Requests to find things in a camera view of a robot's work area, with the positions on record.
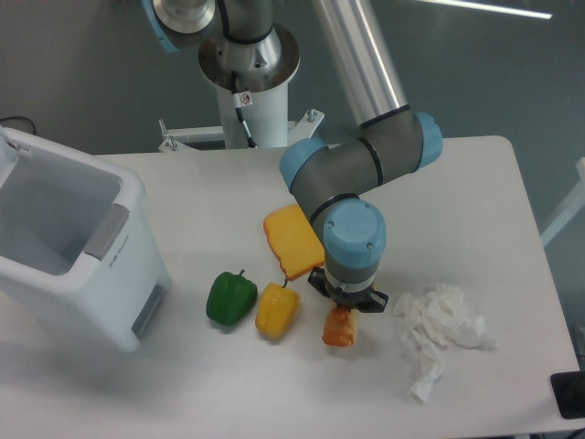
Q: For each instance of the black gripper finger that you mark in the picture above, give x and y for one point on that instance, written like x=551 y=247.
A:
x=319 y=281
x=371 y=301

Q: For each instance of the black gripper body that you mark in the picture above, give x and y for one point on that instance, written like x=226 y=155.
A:
x=356 y=295

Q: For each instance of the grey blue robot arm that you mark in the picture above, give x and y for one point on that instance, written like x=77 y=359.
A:
x=328 y=182

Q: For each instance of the square yellow bread slice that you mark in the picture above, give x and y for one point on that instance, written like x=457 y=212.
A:
x=293 y=241

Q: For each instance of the yellow bell pepper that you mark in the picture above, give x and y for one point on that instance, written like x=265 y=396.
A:
x=277 y=309

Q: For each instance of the crumpled white tissue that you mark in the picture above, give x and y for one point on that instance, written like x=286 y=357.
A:
x=432 y=322

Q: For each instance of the green bell pepper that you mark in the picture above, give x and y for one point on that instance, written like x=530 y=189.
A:
x=230 y=298

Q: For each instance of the black device at edge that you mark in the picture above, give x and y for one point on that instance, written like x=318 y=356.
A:
x=568 y=389

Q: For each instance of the white plastic bin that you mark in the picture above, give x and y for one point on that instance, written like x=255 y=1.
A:
x=76 y=247

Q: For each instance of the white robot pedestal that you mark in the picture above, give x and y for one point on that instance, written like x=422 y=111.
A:
x=251 y=82

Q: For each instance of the white frame at right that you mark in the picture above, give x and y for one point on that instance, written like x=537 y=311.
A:
x=566 y=210

